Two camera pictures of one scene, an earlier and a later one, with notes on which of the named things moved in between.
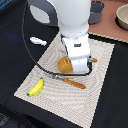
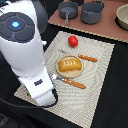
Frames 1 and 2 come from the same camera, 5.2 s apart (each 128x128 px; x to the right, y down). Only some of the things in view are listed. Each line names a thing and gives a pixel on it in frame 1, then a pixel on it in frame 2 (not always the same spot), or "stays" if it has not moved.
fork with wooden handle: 69,81 stays
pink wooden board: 107,25 stays
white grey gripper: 78,52 → 41,87
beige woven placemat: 72,96 stays
